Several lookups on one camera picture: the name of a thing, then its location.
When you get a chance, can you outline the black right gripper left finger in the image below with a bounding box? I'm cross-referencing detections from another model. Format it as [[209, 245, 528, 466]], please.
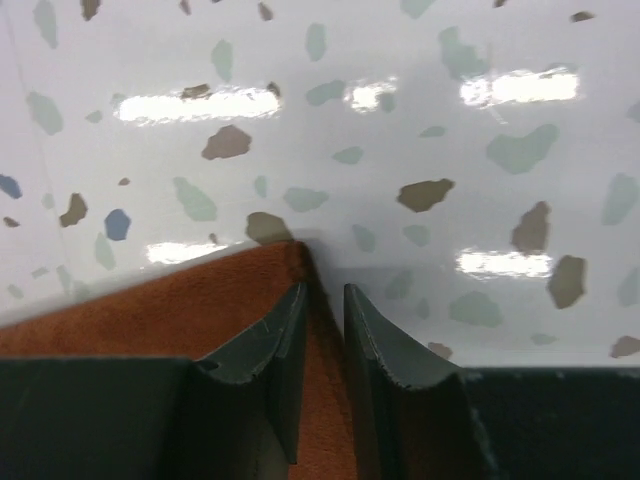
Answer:
[[1, 283, 308, 479]]

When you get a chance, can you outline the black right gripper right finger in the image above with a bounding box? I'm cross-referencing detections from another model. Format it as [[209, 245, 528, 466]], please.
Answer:
[[344, 284, 639, 479]]

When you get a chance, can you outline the brown towel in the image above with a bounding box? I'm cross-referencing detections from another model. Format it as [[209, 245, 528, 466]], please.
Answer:
[[1, 241, 357, 479]]

